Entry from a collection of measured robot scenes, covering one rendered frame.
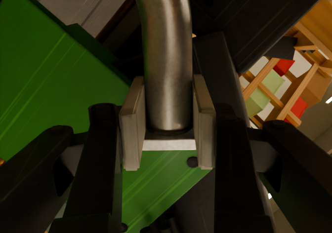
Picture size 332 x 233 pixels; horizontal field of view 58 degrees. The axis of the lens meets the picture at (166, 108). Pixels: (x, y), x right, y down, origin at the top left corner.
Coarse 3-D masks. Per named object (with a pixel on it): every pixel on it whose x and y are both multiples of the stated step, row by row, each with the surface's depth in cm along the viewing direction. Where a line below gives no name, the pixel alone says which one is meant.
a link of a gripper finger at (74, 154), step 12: (120, 108) 16; (84, 132) 13; (120, 132) 13; (72, 144) 12; (120, 144) 13; (60, 156) 12; (72, 156) 12; (120, 156) 13; (60, 168) 12; (72, 168) 12
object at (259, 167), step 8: (216, 104) 16; (224, 104) 16; (216, 112) 15; (224, 112) 15; (232, 112) 15; (248, 128) 13; (256, 136) 12; (256, 144) 12; (264, 144) 12; (256, 152) 12; (264, 152) 12; (272, 152) 12; (256, 160) 12; (264, 160) 12; (272, 160) 12; (280, 160) 12; (256, 168) 12; (264, 168) 12; (272, 168) 12; (280, 168) 12
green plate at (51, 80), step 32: (0, 0) 19; (32, 0) 20; (0, 32) 20; (32, 32) 20; (64, 32) 20; (0, 64) 21; (32, 64) 21; (64, 64) 21; (96, 64) 21; (0, 96) 22; (32, 96) 22; (64, 96) 22; (96, 96) 21; (0, 128) 23; (32, 128) 22; (160, 160) 23; (192, 160) 23; (128, 192) 24; (160, 192) 24; (128, 224) 25
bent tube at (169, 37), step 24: (144, 0) 16; (168, 0) 16; (144, 24) 17; (168, 24) 16; (144, 48) 17; (168, 48) 17; (144, 72) 18; (168, 72) 17; (168, 96) 18; (168, 120) 18; (192, 120) 20; (144, 144) 18; (168, 144) 18; (192, 144) 18
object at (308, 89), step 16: (272, 64) 360; (288, 64) 381; (256, 80) 339; (272, 80) 359; (304, 80) 368; (320, 80) 398; (256, 96) 339; (272, 96) 344; (288, 96) 391; (304, 96) 388; (320, 96) 382; (256, 112) 343; (272, 112) 391; (288, 112) 342
